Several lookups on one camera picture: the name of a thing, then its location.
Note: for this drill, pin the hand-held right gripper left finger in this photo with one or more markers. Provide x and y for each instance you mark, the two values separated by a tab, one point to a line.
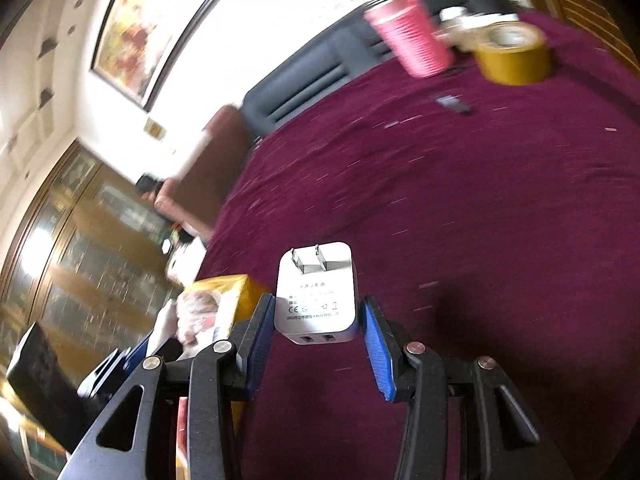
262	342

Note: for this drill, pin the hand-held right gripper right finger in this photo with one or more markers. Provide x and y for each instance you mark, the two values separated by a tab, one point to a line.
377	355

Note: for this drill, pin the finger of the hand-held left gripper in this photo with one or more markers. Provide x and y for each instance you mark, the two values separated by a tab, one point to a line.
117	367

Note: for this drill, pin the gold foil tray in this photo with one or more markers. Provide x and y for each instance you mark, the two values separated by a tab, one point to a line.
235	292

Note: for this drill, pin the white wall charger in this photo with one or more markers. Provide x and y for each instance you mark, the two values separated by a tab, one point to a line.
315	300

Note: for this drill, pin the pink patterned packet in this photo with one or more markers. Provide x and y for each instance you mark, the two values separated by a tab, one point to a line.
200	310

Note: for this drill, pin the wooden glass cabinet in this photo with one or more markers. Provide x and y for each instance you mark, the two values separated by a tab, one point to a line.
75	260

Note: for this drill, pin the brown armchair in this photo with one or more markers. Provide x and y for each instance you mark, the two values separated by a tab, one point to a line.
200	185

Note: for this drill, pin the maroon tablecloth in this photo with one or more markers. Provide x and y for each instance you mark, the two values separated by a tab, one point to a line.
475	210

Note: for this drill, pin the black leather sofa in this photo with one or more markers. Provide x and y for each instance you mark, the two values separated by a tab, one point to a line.
300	90

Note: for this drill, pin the small black gadget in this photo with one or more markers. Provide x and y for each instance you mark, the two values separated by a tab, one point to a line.
452	104

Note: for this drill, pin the pink knit-covered jar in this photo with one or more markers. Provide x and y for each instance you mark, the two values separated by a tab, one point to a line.
415	35

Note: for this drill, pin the yellow tape roll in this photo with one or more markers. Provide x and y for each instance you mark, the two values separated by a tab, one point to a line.
515	62

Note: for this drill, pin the wooden sideboard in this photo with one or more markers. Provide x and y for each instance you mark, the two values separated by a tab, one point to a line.
590	5

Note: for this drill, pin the gold wall plaque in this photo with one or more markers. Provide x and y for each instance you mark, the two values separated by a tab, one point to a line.
156	128

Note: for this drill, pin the framed wall painting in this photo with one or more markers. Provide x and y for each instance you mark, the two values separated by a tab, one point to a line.
145	25

